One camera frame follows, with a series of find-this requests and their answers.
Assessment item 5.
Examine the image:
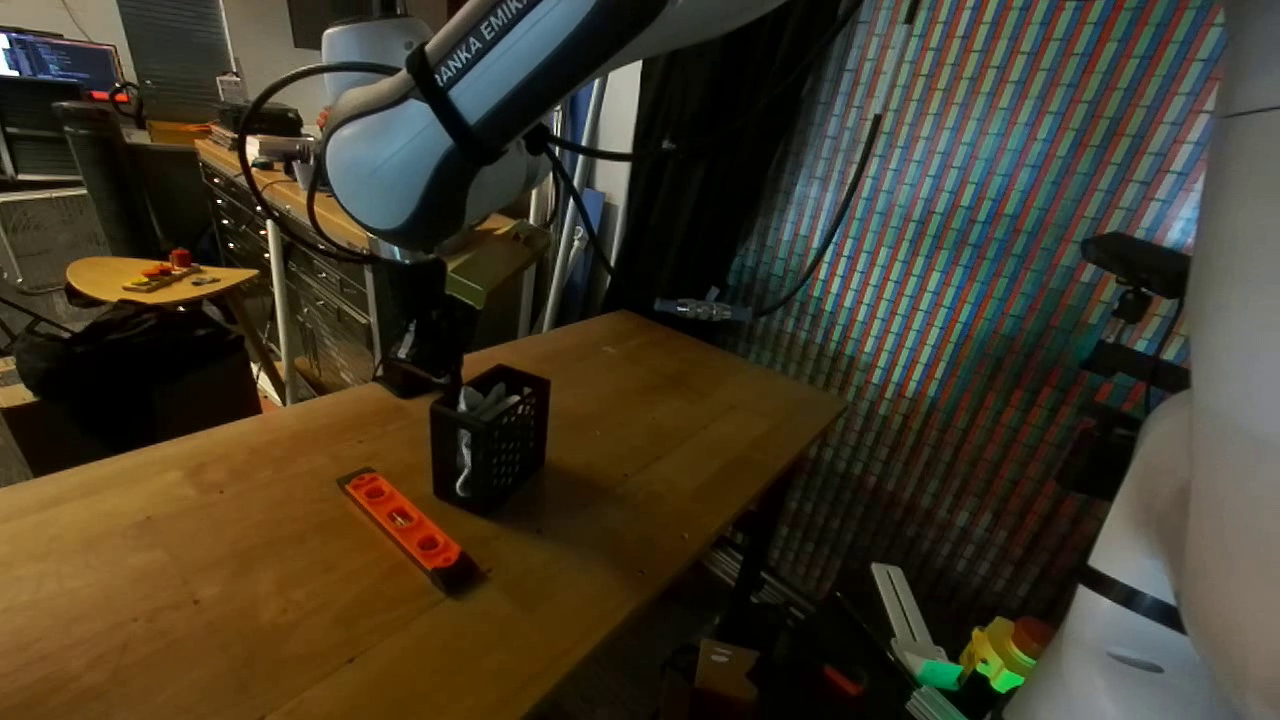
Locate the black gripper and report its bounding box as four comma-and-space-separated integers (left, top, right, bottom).
392, 261, 476, 397

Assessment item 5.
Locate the orange spirit level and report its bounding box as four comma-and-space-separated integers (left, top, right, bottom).
339, 469, 481, 596

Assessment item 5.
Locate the wooden workbench with drawers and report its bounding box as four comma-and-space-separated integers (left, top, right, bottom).
197, 142, 379, 406

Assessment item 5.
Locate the white towel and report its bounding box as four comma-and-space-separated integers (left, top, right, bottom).
452, 384, 524, 506

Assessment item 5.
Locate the white plastic bracket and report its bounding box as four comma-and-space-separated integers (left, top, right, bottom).
872, 563, 945, 663

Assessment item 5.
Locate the round wooden stool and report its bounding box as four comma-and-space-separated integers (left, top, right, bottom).
64, 256, 255, 308

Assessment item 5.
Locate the cardboard box on floor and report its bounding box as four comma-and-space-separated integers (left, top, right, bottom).
691, 640, 758, 708

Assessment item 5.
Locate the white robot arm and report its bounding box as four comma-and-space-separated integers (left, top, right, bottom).
320, 0, 788, 293

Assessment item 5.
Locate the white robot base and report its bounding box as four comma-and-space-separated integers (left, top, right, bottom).
1000, 0, 1280, 720

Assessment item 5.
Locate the black plastic basket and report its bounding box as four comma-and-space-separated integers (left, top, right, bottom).
427, 366, 551, 518

